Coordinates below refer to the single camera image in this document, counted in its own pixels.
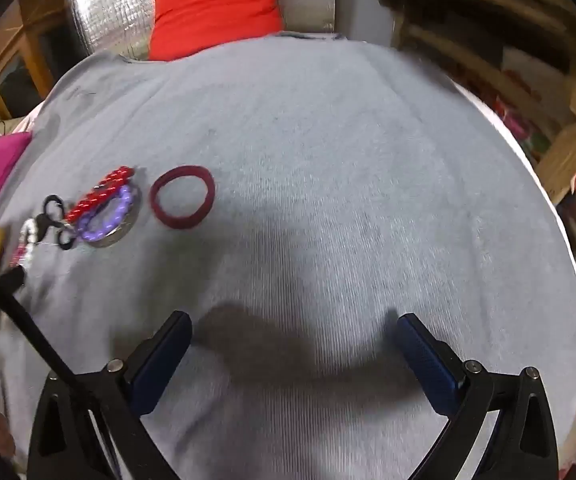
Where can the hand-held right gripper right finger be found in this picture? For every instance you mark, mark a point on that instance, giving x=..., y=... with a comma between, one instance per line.
x=427, y=362

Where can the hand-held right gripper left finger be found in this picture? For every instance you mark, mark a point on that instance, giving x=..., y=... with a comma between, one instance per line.
x=160, y=365

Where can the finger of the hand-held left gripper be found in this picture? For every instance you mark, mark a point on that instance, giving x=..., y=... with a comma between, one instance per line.
x=5, y=279

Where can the silver metal bangle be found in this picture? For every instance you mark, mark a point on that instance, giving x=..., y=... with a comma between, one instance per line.
x=113, y=241

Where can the wooden cabinet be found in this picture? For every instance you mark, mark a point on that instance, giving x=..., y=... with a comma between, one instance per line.
x=8, y=50

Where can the grey cloth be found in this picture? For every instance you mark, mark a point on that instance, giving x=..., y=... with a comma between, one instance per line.
x=318, y=160

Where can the silver foil sheet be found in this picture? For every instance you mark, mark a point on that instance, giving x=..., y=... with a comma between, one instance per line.
x=93, y=5

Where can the wooden shelf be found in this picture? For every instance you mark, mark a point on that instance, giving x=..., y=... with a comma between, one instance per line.
x=517, y=50

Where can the red pillow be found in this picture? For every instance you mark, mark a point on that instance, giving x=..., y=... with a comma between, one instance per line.
x=218, y=10

